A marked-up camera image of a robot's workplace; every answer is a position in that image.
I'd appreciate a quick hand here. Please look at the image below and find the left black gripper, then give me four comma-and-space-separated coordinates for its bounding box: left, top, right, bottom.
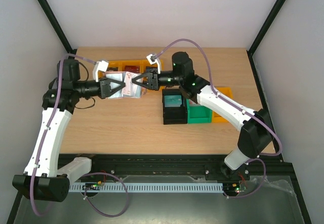
74, 77, 126, 100

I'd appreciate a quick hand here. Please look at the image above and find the pink card holder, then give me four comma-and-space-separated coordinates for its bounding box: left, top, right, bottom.
105, 71, 142, 99

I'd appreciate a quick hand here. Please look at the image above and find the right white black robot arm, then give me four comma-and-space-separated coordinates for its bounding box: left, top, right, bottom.
132, 52, 274, 180

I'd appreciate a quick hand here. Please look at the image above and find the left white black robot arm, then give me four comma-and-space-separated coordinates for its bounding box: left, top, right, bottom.
12, 59, 125, 202

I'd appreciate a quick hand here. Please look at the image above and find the red card stack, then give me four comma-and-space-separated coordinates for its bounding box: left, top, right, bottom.
124, 65, 140, 73

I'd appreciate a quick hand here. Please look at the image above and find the black card stack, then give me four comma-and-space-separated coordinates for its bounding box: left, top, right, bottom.
107, 67, 118, 72

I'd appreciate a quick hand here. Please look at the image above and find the teal card stack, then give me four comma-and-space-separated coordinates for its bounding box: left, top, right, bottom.
164, 95, 182, 108

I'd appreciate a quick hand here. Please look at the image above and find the yellow bin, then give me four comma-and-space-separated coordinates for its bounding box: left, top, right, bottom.
211, 87, 233, 123
98, 61, 121, 78
143, 60, 164, 89
120, 60, 143, 73

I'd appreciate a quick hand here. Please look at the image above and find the yellow bin middle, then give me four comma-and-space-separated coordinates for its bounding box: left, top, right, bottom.
120, 60, 143, 73

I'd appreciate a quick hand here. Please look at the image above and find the yellow bin left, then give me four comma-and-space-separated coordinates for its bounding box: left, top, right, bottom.
98, 61, 121, 78

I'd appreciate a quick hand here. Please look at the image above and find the black bin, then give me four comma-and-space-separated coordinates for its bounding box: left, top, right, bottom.
162, 89, 187, 125

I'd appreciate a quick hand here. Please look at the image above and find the green bin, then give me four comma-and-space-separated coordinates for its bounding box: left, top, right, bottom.
186, 99, 212, 124

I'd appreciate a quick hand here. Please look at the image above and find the yellow bin far right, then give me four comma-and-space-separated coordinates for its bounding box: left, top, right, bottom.
211, 87, 233, 123

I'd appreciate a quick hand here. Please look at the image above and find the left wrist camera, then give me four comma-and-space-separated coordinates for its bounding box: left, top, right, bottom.
92, 60, 109, 82

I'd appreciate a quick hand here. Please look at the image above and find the white slotted cable duct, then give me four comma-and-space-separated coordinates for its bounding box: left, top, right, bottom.
69, 183, 223, 193

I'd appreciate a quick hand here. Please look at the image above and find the left black frame post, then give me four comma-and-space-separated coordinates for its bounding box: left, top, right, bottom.
37, 0, 77, 54

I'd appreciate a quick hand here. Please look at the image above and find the black frame post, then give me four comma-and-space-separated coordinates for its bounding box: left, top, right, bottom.
247, 0, 298, 55
37, 0, 77, 54

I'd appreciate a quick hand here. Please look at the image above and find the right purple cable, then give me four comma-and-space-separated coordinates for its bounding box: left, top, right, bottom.
154, 38, 283, 200

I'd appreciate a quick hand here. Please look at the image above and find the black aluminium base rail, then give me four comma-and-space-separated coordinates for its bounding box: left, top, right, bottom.
26, 153, 297, 182

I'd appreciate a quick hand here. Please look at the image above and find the right black frame post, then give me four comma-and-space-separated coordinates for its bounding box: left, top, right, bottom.
247, 0, 298, 55

